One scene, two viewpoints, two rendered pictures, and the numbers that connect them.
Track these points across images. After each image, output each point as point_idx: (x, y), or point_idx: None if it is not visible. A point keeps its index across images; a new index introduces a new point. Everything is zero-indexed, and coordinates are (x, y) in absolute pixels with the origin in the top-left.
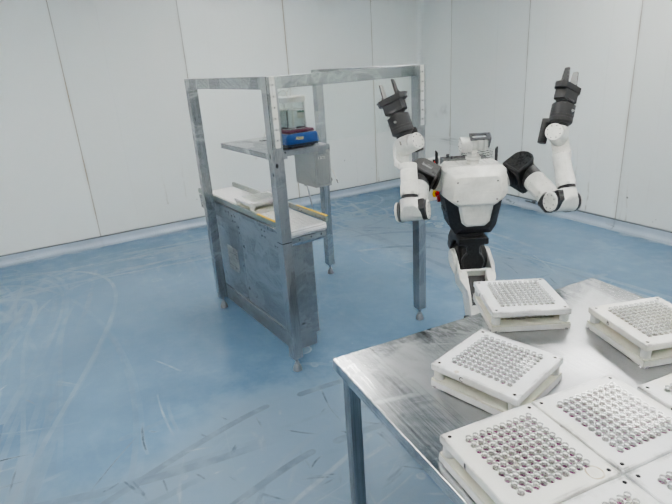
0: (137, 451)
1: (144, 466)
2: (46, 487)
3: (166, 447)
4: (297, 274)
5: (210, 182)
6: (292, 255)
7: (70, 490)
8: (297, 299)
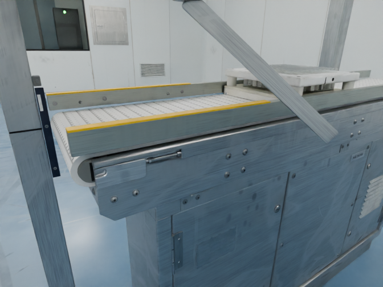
0: (28, 216)
1: (3, 223)
2: None
3: (16, 231)
4: (137, 245)
5: (334, 48)
6: (17, 165)
7: (15, 195)
8: (42, 263)
